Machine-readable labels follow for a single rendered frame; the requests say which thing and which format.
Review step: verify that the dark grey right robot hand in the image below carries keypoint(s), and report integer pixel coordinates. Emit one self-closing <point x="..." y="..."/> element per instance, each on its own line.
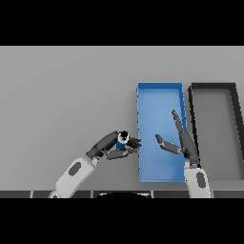
<point x="186" y="141"/>

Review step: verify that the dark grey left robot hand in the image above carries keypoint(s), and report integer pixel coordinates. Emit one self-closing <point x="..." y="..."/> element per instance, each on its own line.
<point x="106" y="145"/>

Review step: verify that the blue pipe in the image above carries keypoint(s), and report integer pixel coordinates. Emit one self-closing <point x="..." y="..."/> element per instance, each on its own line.
<point x="122" y="140"/>

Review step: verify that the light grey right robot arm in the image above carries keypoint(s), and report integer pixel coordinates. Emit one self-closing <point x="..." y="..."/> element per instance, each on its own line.
<point x="197" y="182"/>

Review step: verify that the blue bin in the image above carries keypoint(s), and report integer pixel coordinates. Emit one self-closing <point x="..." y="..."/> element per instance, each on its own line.
<point x="158" y="130"/>

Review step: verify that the dark grey bin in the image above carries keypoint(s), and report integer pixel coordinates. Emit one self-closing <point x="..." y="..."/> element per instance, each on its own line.
<point x="216" y="130"/>

